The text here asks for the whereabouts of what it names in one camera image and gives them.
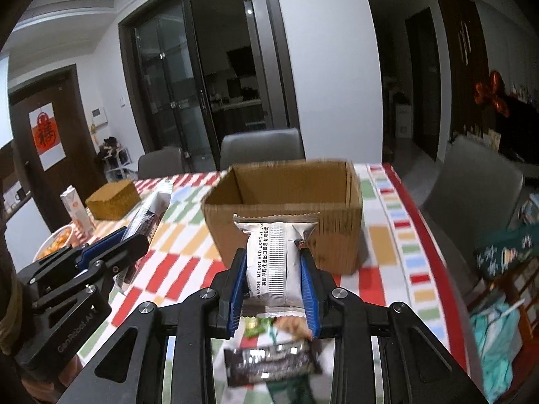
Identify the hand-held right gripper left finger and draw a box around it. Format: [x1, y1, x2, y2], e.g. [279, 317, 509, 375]
[57, 248, 249, 404]

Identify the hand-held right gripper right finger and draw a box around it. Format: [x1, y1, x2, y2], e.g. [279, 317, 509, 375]
[299, 249, 502, 404]

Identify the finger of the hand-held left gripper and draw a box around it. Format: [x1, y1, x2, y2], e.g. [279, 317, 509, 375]
[29, 235, 150, 316]
[18, 227, 128, 287]

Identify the green snack packet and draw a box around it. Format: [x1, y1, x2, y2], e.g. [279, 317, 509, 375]
[244, 317, 331, 404]

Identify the dark snack bar packet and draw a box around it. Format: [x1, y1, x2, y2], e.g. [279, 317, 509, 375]
[223, 347, 323, 385]
[115, 179, 173, 295]

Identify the white snack packet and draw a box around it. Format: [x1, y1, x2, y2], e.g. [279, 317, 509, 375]
[232, 212, 321, 318]

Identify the cardboard box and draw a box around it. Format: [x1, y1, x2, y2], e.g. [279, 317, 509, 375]
[201, 160, 363, 276]

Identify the pile of oranges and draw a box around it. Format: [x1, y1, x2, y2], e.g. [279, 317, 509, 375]
[40, 229, 76, 259]

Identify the orange and white carton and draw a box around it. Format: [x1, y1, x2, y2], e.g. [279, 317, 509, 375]
[60, 186, 97, 236]

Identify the woven tissue box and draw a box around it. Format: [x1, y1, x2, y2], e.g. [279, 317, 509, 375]
[85, 179, 141, 220]

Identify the glass bowl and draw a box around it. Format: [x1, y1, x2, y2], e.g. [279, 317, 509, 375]
[34, 224, 78, 262]

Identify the white toy shelf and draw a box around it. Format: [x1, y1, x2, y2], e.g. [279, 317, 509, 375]
[98, 137, 137, 183]

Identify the colourful striped tablecloth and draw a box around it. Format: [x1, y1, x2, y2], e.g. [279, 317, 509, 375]
[38, 162, 472, 404]

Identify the grey dining chair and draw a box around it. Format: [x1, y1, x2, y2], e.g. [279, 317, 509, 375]
[421, 136, 525, 270]
[137, 147, 186, 179]
[220, 127, 306, 171]

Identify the dark wooden door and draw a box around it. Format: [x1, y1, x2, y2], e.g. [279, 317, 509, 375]
[8, 64, 106, 232]

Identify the red and white door poster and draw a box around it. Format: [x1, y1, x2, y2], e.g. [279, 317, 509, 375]
[29, 102, 66, 171]

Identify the glass sliding door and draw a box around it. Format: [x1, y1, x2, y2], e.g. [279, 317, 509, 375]
[119, 0, 302, 173]

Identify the teal cloth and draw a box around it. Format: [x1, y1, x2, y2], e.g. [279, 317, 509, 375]
[469, 299, 527, 388]

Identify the green printed bag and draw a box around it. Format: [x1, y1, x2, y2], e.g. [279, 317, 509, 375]
[474, 223, 539, 278]

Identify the dark interior door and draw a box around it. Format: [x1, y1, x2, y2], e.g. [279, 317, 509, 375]
[405, 6, 441, 161]

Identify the dark wooden wardrobe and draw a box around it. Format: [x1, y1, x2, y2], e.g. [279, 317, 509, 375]
[434, 0, 491, 169]

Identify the orange foil balloon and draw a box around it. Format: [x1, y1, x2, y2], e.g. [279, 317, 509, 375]
[475, 71, 510, 119]

